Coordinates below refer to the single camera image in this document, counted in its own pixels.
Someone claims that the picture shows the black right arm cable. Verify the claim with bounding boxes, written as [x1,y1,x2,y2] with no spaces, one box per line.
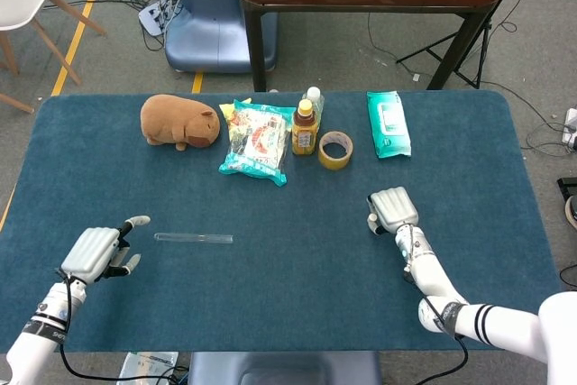
[400,222,471,385]

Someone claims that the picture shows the teal snack bag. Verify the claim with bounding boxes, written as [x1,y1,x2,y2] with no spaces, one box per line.
[218,98,298,187]

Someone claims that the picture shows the black tripod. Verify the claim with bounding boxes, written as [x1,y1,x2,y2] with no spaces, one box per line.
[395,0,537,90]

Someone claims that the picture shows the clear glass test tube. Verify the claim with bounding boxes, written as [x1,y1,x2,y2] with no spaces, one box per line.
[153,232,234,244]

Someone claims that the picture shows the brown capybara plush toy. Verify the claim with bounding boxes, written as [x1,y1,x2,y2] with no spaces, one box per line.
[140,94,222,152]

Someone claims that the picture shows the yellow snack packet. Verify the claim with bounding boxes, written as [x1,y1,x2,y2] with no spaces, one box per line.
[218,96,252,127]

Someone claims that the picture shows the white wall power strip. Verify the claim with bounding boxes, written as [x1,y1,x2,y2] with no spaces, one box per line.
[563,107,577,151]

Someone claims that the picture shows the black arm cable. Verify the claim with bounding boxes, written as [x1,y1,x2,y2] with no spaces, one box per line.
[400,222,471,385]
[53,270,190,385]

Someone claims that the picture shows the yellow-capped tea bottle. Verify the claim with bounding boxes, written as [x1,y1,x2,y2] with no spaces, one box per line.
[291,98,316,156]

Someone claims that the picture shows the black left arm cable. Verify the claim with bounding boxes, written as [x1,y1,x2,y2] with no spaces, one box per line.
[53,270,190,385]

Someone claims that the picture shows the yellow packing tape roll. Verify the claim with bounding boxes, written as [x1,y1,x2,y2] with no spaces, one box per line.
[317,130,354,171]

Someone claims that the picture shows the clear white-capped bottle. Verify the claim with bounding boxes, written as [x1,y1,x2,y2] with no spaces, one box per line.
[301,86,325,129]

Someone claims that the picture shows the black equipment stand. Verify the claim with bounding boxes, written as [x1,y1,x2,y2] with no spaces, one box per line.
[557,176,577,231]

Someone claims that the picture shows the blue-grey machine pedestal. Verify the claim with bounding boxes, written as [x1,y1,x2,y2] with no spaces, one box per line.
[164,0,279,75]

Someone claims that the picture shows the blue table mat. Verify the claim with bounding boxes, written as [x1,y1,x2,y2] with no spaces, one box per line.
[0,89,574,353]

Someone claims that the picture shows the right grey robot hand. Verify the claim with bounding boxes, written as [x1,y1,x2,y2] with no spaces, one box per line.
[367,186,420,237]

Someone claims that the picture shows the white power strip with plugs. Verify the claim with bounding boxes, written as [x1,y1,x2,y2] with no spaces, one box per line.
[138,1,181,37]

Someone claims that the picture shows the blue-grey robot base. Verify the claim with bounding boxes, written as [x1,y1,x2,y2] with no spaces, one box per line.
[187,351,384,385]

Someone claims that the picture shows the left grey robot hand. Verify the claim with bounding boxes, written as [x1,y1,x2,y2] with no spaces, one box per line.
[60,215,152,286]

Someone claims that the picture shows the clear plastic bag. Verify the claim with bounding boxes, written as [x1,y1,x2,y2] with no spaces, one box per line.
[119,351,181,385]

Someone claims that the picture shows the green wet wipes pack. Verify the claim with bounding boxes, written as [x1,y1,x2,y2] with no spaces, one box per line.
[365,89,413,160]

